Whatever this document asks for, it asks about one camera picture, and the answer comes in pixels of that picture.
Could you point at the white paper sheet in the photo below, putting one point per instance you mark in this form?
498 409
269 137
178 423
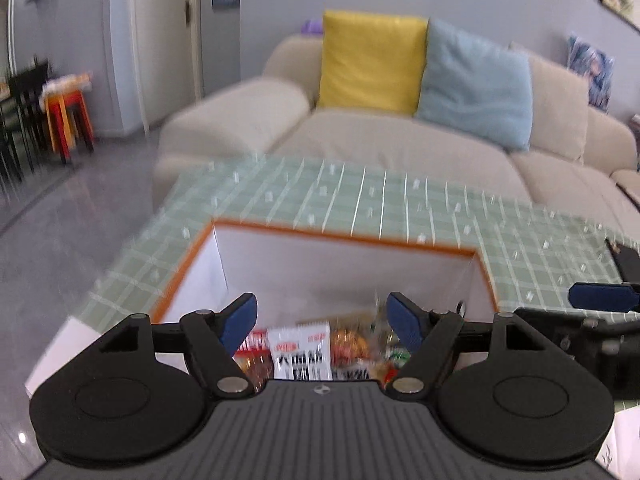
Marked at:
625 445

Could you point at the beige cushion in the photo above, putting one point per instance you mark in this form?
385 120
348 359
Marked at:
560 110

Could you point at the green checked tablecloth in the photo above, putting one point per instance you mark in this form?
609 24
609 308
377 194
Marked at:
350 195

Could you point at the white door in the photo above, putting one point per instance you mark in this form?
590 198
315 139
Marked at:
165 45

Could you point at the stacked red orange stools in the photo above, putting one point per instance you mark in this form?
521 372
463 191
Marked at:
67 120

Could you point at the black notebook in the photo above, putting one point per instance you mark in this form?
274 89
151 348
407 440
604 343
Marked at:
627 260

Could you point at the light blue pillow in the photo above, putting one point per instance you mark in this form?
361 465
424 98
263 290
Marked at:
475 85

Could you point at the clear orange mixed snack packet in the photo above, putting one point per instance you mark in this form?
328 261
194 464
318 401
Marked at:
352 342

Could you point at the anime print pillow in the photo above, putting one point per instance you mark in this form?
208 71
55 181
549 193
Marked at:
592 72

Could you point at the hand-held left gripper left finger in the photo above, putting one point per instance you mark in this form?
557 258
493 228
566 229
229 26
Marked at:
239 322

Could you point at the purple toy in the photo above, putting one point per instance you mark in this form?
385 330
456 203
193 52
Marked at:
313 27

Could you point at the black dining chair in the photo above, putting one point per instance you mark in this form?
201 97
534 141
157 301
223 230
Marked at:
22 110

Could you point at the white black printed snack packet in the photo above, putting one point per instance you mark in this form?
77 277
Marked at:
300 352

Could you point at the orange cardboard box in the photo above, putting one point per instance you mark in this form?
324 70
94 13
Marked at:
325 275

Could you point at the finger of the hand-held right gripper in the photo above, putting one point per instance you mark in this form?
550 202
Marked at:
605 297

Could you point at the beige sofa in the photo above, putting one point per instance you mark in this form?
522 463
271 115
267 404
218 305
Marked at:
375 140

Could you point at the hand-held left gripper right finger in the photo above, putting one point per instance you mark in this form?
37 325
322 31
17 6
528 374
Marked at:
404 321

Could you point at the cloth bundle on stools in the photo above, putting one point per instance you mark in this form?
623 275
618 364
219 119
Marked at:
65 85

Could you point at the green raisin snack packet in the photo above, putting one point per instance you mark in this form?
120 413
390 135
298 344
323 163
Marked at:
399 355

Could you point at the yellow pillow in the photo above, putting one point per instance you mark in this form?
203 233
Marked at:
370 62

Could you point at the meat snack packet red label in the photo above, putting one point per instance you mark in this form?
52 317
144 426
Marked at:
252 355

